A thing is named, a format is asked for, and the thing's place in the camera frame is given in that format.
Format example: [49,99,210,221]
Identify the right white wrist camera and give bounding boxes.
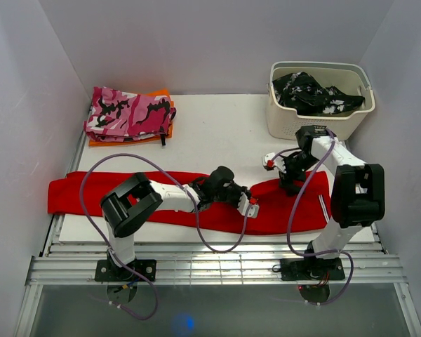
[262,152,286,173]

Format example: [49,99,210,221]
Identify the pink camouflage folded trousers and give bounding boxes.
[83,86,177,142]

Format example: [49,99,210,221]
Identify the black white floral trousers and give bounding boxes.
[272,72,365,116]

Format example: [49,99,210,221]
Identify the red trousers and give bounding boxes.
[48,171,330,235]

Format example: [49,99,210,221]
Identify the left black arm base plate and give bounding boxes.
[93,259,156,282]

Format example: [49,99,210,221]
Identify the cream perforated plastic basket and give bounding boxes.
[266,61,375,140]

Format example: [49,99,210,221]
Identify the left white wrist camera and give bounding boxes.
[236,192,260,218]

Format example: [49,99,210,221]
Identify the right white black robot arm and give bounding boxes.
[278,126,385,281]

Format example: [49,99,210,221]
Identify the aluminium rail frame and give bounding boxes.
[13,133,421,337]

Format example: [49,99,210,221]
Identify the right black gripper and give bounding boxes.
[276,153,320,197]

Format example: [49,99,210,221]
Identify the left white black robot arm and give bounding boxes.
[100,166,259,281]

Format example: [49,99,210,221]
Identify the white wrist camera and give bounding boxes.
[262,152,286,173]
[236,192,260,218]

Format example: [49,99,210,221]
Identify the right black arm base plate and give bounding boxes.
[272,258,345,281]

